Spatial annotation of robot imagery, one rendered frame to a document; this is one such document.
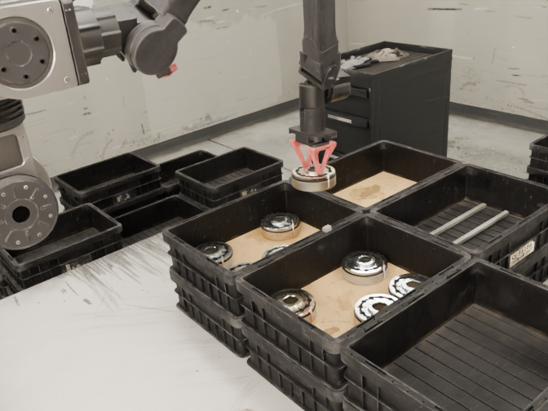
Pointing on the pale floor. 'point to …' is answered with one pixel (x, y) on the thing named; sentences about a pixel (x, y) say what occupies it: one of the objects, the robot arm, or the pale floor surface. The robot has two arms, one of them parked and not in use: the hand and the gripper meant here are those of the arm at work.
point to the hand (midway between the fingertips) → (313, 167)
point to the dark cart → (394, 101)
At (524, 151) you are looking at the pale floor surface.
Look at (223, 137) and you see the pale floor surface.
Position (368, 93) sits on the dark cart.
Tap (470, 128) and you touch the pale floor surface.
